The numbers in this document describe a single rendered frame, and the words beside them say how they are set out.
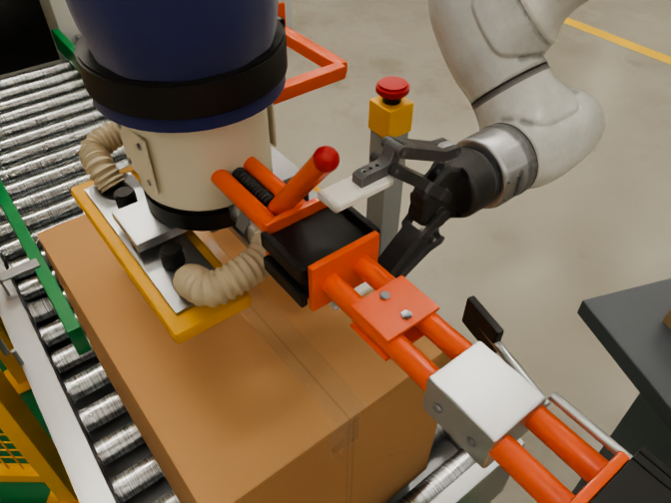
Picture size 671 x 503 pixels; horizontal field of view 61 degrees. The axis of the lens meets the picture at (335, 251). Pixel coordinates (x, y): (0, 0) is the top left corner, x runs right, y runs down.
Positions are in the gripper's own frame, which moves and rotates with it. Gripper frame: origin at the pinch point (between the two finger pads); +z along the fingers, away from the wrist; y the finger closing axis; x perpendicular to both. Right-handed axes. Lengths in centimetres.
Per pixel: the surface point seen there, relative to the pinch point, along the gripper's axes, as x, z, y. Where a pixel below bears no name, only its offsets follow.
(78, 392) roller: 54, 28, 67
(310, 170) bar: 1.1, 2.0, -10.2
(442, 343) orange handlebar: -14.7, -0.1, -0.3
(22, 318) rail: 76, 31, 61
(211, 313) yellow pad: 9.7, 10.6, 11.2
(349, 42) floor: 247, -206, 120
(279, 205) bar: 7.0, 1.9, -2.5
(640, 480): -31.6, -1.1, -2.2
